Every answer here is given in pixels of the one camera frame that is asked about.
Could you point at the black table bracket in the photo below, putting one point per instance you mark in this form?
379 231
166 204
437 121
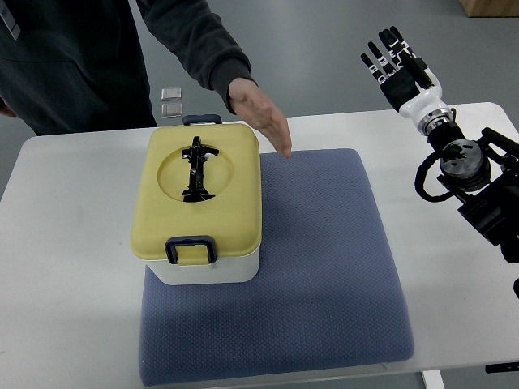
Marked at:
502 368

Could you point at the white table leg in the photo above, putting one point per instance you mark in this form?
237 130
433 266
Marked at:
432 379

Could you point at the cardboard box corner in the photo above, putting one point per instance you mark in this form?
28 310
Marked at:
490 8

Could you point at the white storage box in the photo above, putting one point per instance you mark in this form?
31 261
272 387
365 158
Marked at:
194 268

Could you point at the blue padded mat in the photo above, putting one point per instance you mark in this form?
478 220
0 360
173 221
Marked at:
327 293

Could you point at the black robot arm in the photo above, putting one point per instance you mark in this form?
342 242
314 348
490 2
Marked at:
482 174

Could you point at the yellow box lid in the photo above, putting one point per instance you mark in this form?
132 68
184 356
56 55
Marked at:
199 197

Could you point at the person's dark sleeved forearm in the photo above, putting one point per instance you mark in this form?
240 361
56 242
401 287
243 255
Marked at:
201 43

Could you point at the upper metal floor plate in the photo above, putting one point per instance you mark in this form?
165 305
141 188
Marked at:
171 93

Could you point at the person's dark hoodie torso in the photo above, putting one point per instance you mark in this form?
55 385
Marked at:
76 66

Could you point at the person's bare hand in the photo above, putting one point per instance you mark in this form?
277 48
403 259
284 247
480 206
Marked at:
258 111

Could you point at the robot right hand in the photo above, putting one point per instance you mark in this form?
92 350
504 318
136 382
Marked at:
407 83

